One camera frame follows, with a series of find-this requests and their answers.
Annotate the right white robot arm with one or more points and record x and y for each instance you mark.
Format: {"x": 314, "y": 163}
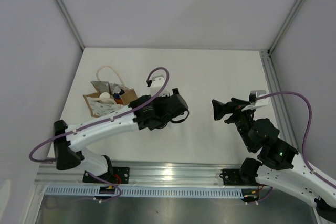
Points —
{"x": 278, "y": 164}

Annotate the frosted jar beige lid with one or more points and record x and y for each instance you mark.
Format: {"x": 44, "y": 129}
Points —
{"x": 106, "y": 98}

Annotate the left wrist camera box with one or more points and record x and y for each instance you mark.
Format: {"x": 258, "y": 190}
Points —
{"x": 155, "y": 84}

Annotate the orange bottle blue cap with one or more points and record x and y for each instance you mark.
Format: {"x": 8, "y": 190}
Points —
{"x": 117, "y": 93}

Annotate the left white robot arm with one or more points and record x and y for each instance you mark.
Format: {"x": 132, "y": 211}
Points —
{"x": 70, "y": 146}

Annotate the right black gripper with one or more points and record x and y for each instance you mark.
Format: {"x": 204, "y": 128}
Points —
{"x": 234, "y": 106}

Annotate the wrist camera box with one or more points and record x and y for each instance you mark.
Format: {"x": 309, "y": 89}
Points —
{"x": 155, "y": 84}
{"x": 256, "y": 100}

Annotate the silver tube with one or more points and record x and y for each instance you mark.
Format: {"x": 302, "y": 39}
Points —
{"x": 104, "y": 86}

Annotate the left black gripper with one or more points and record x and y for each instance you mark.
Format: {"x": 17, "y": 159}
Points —
{"x": 162, "y": 98}

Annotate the slotted cable duct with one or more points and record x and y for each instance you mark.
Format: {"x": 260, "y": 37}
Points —
{"x": 157, "y": 192}

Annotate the right side aluminium rail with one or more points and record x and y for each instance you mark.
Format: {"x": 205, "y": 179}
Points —
{"x": 278, "y": 102}

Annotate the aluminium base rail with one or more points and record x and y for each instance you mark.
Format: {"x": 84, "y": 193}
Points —
{"x": 146, "y": 174}

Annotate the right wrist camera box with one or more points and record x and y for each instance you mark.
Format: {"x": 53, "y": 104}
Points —
{"x": 256, "y": 100}

